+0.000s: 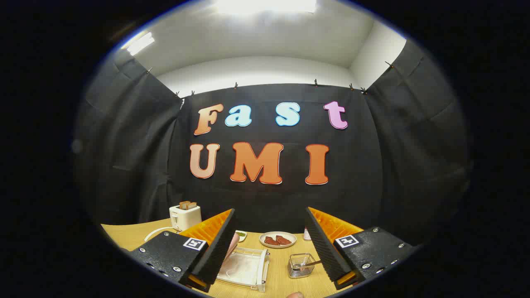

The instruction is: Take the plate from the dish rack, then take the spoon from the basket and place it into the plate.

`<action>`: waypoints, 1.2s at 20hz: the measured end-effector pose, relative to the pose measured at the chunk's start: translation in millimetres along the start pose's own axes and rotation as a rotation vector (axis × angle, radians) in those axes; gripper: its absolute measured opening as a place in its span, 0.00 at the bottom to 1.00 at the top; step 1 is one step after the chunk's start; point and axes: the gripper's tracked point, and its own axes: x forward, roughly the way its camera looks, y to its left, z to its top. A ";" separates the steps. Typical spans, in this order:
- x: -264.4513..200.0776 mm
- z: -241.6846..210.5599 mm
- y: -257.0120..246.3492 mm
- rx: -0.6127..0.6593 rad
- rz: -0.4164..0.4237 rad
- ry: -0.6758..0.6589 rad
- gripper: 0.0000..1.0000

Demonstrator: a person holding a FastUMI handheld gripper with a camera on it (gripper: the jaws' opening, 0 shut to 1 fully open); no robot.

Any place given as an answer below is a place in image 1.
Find pink plate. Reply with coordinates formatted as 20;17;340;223
224;232;240;262

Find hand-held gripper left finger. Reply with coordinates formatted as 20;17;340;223
129;208;237;293

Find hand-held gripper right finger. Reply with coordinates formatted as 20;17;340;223
305;207;417;290

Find white wire dish rack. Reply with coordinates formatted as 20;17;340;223
215;247;270;293

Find large ceiling light panel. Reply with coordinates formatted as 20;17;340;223
215;0;317;15

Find white toaster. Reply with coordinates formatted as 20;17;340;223
169;204;202;231

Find metal wire basket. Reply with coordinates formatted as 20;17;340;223
287;253;316;279

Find row of black cloth clips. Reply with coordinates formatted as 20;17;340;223
146;61;395;98

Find beige plate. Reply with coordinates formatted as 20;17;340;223
259;231;297;249

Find metal spoon with dark handle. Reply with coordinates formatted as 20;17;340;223
295;260;323;272

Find white toaster cable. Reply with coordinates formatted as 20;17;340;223
144;227;179;242

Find small ceiling light panel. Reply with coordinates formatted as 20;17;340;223
122;32;155;56

